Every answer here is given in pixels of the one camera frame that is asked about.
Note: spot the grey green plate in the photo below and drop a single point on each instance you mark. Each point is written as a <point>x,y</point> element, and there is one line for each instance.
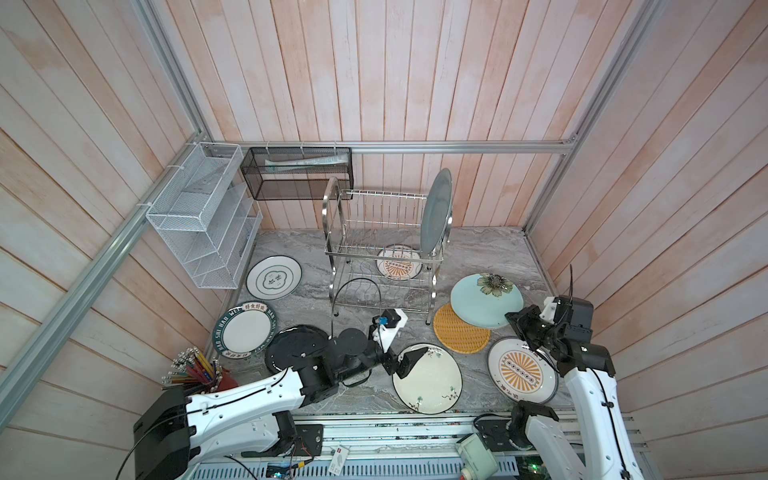
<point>437,214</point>

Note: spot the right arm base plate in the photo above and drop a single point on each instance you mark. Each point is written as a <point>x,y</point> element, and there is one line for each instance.
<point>494,434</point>

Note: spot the dark navy plate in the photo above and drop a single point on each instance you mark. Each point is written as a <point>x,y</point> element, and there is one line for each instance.
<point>291,346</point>

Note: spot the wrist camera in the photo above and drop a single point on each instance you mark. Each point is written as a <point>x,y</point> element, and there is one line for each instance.
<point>549,309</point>
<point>387,326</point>

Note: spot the orange sunburst plate right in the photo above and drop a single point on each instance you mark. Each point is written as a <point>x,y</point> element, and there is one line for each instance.
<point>520,373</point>

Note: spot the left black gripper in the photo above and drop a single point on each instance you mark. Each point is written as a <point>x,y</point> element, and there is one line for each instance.
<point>405,364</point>

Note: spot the black mesh wall basket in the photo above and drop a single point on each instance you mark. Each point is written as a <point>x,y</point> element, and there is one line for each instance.
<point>296,173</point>

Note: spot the white green device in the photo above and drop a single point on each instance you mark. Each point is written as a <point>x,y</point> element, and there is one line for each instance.
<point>478,461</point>

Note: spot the green rim lettered plate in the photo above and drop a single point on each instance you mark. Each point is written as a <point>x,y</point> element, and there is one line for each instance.
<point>244,330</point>

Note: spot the red pencil holder cup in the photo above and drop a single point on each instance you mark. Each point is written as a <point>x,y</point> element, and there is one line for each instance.
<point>196,374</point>

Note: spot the orange sunburst plate under rack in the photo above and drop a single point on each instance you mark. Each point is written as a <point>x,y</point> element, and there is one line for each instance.
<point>399,262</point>

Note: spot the white plate black clover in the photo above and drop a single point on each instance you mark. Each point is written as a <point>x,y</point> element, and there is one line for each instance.
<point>274,277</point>

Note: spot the light teal flower plate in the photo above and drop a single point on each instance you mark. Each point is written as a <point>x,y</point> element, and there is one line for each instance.
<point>483,300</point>

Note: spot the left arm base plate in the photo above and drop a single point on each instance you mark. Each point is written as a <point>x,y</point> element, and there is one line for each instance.
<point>306,440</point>

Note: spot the cream floral plate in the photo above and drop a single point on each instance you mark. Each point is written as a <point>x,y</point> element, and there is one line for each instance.
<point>434,384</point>

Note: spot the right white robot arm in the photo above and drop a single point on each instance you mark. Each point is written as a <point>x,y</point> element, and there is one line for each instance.
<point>590,378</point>

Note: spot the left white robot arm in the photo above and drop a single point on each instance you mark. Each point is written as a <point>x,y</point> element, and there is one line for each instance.
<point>179,431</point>

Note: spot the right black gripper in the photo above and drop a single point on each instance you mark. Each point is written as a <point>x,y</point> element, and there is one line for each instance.
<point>519,317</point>

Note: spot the yellow woven plate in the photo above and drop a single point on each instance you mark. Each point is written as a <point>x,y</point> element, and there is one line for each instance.
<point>457,335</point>

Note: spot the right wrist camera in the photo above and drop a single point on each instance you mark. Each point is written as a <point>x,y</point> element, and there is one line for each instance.
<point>549,309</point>

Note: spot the steel wire dish rack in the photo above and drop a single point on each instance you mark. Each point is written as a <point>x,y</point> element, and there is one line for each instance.
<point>357,224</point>

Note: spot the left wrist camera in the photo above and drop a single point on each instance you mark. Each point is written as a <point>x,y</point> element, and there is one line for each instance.
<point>387,326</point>

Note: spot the white wire wall shelf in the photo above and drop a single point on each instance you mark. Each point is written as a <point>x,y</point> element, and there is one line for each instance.
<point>207,217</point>

